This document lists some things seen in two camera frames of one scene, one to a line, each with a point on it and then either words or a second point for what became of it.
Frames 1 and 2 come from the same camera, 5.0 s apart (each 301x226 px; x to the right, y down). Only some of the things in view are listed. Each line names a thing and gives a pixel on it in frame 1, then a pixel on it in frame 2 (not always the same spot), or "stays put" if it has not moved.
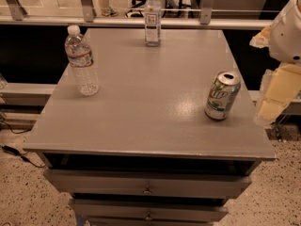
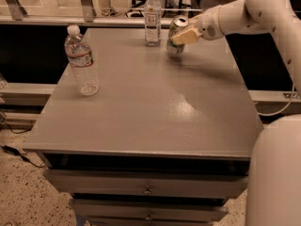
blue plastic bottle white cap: x=152 y=14 stays put
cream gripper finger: x=262 y=38 → x=196 y=18
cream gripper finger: x=280 y=88 → x=188 y=36
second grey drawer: x=149 y=209 stays put
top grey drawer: x=150 y=183 stays put
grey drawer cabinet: x=141 y=151 stays put
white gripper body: x=287 y=35 → x=207 y=24
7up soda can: x=222 y=94 → x=177 y=25
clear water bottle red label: x=81 y=59 stays put
